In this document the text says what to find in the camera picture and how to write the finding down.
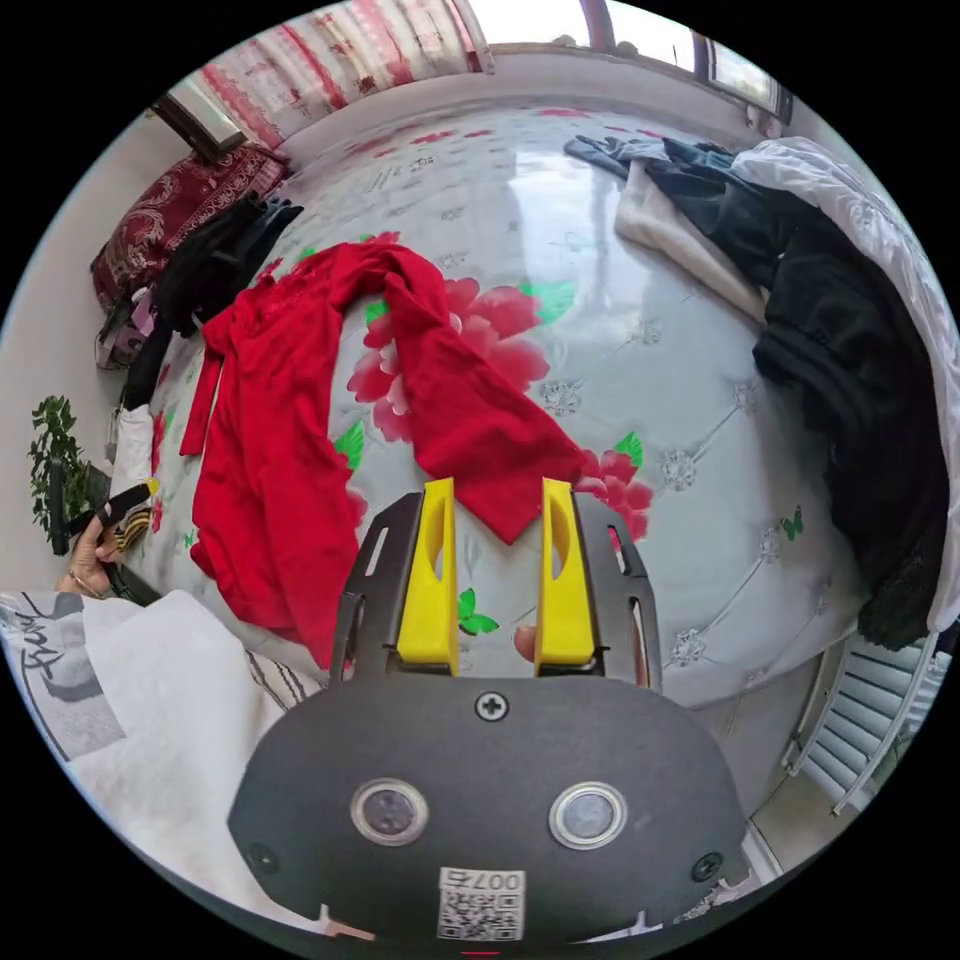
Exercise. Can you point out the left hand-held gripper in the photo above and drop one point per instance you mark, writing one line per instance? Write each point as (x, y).
(112, 508)

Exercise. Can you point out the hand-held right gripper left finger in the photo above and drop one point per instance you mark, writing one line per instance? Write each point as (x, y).
(431, 600)

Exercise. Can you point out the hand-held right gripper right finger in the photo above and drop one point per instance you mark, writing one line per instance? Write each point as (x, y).
(564, 607)

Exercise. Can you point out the red long sleeve shirt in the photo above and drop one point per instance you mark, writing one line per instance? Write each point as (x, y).
(262, 450)

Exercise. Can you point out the person's right hand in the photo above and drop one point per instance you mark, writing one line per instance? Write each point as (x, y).
(524, 643)

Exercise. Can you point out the person's left hand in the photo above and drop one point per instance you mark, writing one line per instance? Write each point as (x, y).
(88, 562)

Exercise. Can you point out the green plant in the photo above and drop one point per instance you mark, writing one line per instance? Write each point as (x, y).
(56, 435)

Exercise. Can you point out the person's body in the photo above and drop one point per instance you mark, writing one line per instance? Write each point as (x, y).
(165, 712)

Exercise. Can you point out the bed with floral sheet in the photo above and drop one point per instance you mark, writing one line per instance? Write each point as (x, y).
(637, 360)

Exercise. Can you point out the dark red patterned cushion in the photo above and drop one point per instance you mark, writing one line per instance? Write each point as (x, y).
(172, 210)

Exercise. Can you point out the white radiator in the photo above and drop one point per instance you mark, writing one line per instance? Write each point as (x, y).
(870, 720)

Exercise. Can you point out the pile of black and white clothes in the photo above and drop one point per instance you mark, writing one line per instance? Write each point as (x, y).
(840, 337)

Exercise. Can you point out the red and white curtain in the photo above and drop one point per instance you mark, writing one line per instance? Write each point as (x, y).
(352, 52)

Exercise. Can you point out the white quilt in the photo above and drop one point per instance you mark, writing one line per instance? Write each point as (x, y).
(862, 202)

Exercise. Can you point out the window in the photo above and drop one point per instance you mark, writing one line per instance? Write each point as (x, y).
(637, 37)

